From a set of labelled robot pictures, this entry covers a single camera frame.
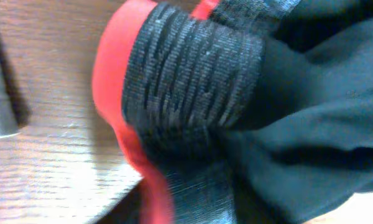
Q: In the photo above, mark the black leggings with red waistband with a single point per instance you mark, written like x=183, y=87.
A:
x=241, y=111

